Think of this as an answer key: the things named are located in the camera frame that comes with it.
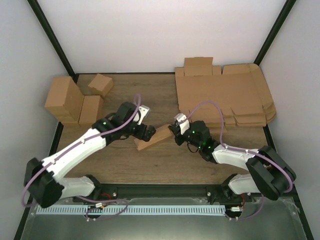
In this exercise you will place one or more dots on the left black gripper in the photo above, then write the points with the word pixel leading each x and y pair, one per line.
pixel 140 135

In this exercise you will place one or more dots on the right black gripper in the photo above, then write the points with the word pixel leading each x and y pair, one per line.
pixel 176 130

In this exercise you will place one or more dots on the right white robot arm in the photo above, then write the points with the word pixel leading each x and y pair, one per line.
pixel 268 174

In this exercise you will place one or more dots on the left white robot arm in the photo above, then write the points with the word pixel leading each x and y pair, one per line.
pixel 46 179

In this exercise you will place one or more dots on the small tilted cardboard box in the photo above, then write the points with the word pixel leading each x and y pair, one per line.
pixel 101 85

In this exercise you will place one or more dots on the tall folded cardboard box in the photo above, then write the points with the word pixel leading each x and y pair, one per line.
pixel 64 101

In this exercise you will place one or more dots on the stack of flat cardboard blanks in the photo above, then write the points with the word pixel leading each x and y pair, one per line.
pixel 235 95

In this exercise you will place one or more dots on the clear plastic sheet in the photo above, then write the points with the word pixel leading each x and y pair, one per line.
pixel 278 220

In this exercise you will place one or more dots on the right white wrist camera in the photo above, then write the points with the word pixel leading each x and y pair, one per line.
pixel 182 122

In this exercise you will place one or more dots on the light blue slotted cable duct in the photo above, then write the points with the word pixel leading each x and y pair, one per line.
pixel 136 210

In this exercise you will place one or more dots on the black aluminium frame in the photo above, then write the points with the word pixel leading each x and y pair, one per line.
pixel 164 190

